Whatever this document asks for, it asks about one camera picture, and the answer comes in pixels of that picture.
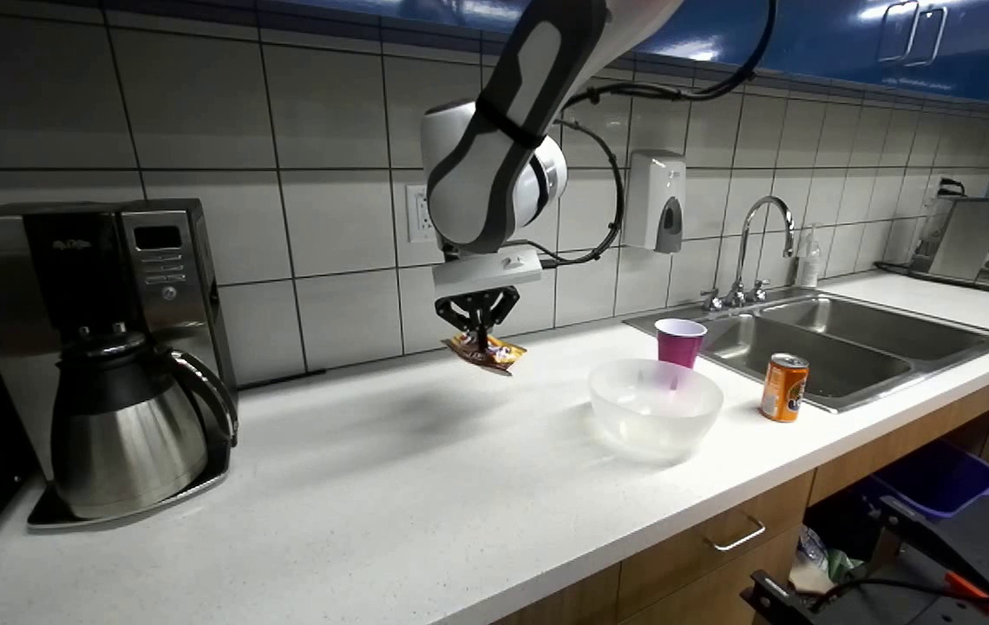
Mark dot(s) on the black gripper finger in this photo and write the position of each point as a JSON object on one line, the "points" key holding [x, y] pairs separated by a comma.
{"points": [[454, 317], [502, 313]]}

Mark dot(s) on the crumpled plastic bag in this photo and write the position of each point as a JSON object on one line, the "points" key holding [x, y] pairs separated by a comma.
{"points": [[822, 560]]}

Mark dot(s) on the steel coffee carafe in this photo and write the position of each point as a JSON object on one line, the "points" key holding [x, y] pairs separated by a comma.
{"points": [[128, 435]]}

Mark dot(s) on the translucent plastic bowl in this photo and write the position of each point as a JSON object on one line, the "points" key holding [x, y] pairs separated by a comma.
{"points": [[652, 418]]}

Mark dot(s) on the pink plastic cup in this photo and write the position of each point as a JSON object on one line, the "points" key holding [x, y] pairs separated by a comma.
{"points": [[679, 340]]}

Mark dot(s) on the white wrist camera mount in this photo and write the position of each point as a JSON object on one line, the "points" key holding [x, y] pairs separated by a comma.
{"points": [[487, 268]]}

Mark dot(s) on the blue plastic bin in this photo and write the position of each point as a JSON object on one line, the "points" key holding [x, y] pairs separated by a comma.
{"points": [[942, 475]]}

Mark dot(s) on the yellow snack pack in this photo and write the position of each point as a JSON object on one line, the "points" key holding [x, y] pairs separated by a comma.
{"points": [[491, 350]]}

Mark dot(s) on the wooden lower cabinet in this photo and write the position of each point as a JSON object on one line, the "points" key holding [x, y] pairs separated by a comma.
{"points": [[679, 566]]}

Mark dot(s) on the chrome faucet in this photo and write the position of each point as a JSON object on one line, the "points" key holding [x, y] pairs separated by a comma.
{"points": [[763, 236]]}

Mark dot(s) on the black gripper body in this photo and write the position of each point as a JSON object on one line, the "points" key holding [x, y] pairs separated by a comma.
{"points": [[481, 296]]}

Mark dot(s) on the white wall outlet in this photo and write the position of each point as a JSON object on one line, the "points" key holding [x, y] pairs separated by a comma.
{"points": [[421, 227]]}

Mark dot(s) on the black equipment stand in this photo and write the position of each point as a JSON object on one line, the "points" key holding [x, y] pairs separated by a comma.
{"points": [[955, 566]]}

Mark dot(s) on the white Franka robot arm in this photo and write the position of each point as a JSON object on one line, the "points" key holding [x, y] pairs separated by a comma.
{"points": [[514, 126]]}

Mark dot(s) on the silver espresso machine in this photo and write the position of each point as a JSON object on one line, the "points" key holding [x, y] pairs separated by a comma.
{"points": [[978, 236]]}

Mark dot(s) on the white wall soap dispenser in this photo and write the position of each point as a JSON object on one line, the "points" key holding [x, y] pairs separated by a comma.
{"points": [[657, 203]]}

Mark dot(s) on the clear soap pump bottle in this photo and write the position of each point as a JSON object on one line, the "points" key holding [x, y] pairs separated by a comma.
{"points": [[807, 262]]}

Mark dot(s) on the stainless steel double sink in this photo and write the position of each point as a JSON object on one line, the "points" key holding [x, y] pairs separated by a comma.
{"points": [[863, 333]]}

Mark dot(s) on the orange soda can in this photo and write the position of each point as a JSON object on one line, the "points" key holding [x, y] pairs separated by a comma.
{"points": [[785, 390]]}

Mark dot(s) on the chrome faucet knob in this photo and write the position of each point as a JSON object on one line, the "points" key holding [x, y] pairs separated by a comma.
{"points": [[712, 301], [760, 291]]}

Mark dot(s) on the black coffee maker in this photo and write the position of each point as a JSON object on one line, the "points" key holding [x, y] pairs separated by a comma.
{"points": [[145, 279]]}

